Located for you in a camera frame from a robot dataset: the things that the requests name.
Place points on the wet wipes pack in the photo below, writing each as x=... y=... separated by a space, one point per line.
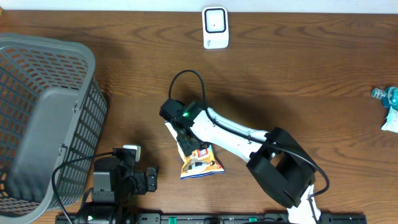
x=200 y=163

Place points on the white barcode scanner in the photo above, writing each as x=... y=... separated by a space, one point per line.
x=215 y=27

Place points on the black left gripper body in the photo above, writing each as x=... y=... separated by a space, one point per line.
x=137 y=182

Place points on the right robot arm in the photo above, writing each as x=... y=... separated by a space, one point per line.
x=275 y=159

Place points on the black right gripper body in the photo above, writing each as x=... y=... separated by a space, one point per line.
x=188 y=146

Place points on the mint green wipes packet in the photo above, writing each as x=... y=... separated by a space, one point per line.
x=391 y=123

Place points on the teal mouthwash bottle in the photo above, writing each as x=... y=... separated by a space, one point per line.
x=388 y=96

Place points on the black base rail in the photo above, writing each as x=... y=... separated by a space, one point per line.
x=156 y=218

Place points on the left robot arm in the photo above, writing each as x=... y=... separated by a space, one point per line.
x=115 y=182

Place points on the grey plastic basket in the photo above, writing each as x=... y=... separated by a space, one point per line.
x=52 y=116

